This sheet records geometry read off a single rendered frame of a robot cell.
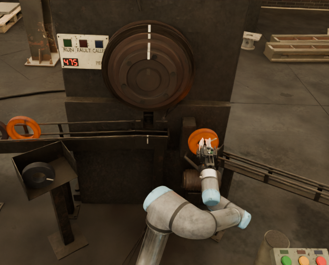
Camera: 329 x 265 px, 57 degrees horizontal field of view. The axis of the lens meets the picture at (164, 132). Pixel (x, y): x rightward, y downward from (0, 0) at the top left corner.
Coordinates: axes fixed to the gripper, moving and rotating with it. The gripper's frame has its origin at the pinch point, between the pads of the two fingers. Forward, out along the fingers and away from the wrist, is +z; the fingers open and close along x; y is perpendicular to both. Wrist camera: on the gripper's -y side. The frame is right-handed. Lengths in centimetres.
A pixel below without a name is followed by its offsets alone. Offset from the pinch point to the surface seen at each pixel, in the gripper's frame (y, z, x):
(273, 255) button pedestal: -9, -54, -27
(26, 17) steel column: -104, 255, 185
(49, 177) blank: -17, -16, 77
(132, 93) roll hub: 14.7, 15.3, 37.0
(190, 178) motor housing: -32.6, -4.5, 2.3
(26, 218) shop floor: -88, -10, 110
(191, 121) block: -10.5, 20.6, 3.5
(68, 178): -23, -12, 70
